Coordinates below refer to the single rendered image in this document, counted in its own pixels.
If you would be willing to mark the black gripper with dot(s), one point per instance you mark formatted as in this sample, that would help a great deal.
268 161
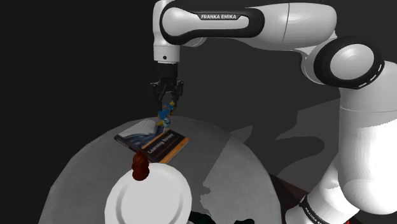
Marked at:
167 72

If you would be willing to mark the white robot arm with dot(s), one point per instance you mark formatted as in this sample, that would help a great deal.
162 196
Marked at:
366 149

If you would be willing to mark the blue and yellow toy figure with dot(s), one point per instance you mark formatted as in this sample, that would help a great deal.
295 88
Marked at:
164 114

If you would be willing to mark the grey and orange book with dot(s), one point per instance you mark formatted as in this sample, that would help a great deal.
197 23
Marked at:
161 144

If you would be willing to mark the red-brown turned figure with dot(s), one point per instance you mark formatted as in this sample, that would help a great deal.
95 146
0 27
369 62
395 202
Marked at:
140 167

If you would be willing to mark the white plate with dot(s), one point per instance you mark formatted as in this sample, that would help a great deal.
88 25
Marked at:
149 198

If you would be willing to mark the round grey table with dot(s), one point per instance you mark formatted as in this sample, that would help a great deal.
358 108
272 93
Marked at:
83 176

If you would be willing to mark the dark green black object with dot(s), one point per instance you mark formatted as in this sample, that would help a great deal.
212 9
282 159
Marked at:
201 219

